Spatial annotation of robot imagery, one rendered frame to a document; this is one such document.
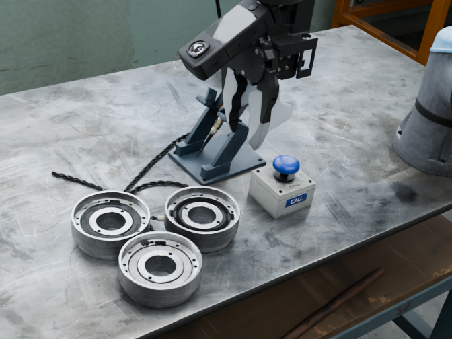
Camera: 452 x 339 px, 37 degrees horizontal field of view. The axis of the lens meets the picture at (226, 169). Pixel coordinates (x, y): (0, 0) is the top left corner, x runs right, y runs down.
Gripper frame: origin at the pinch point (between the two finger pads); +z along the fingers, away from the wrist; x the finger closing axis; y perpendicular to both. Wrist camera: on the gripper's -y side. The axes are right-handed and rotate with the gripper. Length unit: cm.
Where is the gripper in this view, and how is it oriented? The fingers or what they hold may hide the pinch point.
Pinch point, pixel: (240, 133)
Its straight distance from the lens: 88.2
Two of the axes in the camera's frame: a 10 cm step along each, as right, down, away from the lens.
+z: -1.0, 8.1, 5.8
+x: -5.6, -5.3, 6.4
